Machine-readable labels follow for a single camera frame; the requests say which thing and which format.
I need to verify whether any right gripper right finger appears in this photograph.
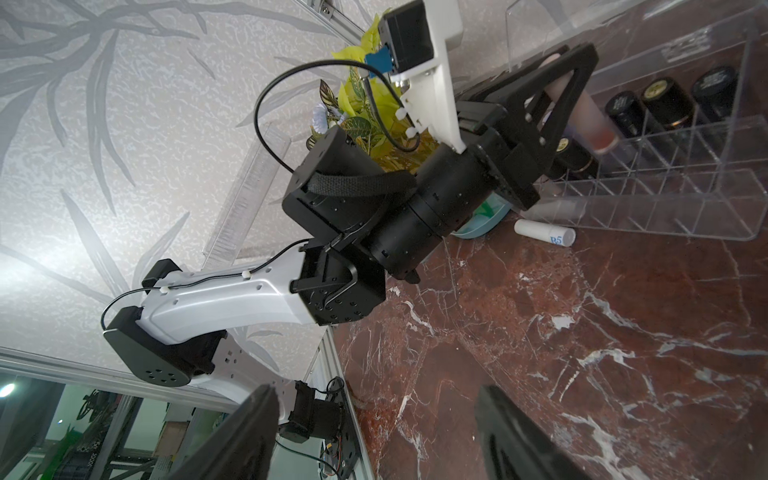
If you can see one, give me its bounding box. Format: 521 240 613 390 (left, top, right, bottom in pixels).
475 385 589 480

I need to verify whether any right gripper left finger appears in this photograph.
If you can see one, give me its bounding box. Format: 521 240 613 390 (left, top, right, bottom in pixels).
170 385 280 480

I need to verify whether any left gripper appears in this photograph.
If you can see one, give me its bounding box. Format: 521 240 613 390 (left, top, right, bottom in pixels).
457 43 598 210

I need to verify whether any pink lip gloss tube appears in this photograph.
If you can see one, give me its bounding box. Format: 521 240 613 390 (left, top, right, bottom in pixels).
539 53 619 155

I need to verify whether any white lip balm tube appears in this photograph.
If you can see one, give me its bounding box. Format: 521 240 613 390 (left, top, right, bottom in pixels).
514 219 576 247

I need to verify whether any black gold lipstick tube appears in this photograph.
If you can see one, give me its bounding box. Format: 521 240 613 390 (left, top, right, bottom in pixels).
691 66 738 122

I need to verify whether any dark brown lipstick tube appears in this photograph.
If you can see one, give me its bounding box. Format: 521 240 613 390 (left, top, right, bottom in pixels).
547 137 599 181

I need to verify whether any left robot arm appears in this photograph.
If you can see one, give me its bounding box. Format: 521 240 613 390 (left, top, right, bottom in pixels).
101 43 598 401

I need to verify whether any clear acrylic lipstick organizer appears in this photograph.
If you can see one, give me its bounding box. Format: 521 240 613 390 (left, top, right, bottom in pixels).
506 1 767 241

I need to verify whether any black glossy lipstick tube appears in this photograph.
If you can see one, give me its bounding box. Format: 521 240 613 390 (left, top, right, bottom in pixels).
605 90 646 138

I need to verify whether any teal dustpan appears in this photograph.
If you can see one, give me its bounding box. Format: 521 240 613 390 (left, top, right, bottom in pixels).
452 193 511 240

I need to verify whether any artificial plant in vase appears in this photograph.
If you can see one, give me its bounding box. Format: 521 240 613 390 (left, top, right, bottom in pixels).
305 14 439 175

